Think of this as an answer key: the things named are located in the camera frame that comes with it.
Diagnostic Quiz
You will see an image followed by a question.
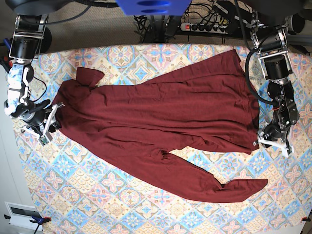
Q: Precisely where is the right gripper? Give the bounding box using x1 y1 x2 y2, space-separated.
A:
21 102 65 139

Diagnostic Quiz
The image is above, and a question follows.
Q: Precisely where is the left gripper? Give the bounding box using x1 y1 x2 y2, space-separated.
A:
253 123 294 156

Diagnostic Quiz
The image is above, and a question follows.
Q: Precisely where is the maroon t-shirt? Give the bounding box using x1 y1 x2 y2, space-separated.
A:
53 50 268 203

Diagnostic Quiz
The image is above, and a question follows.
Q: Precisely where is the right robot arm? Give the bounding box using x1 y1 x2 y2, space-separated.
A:
4 0 69 145

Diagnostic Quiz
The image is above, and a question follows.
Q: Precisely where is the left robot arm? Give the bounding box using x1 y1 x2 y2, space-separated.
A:
245 0 305 157

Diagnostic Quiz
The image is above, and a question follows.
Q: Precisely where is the patterned tablecloth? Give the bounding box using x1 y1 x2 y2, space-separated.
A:
13 44 312 234

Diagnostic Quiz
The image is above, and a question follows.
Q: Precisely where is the blue clamp upper left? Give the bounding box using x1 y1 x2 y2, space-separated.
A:
0 38 13 73

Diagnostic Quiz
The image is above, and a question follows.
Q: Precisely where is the blue clamp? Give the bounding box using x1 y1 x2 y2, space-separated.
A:
0 38 13 73
3 214 51 234

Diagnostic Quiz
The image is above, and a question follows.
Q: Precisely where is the black round stool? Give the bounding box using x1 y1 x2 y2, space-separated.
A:
37 27 52 54

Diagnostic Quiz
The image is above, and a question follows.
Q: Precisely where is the orange clamp right edge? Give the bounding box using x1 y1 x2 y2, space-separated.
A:
301 217 311 222

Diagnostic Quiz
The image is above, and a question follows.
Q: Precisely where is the white floor vent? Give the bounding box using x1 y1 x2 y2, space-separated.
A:
5 202 40 230

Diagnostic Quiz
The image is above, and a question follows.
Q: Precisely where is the blue clamp lower left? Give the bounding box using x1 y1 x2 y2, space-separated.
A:
3 214 51 234

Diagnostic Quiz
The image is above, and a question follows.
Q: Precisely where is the white power strip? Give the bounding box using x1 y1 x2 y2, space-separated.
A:
180 23 227 34

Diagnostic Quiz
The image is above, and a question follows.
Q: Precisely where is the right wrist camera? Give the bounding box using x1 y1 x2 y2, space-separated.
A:
39 133 53 146

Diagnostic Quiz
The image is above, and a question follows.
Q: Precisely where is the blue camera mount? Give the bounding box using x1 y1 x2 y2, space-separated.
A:
116 0 192 16

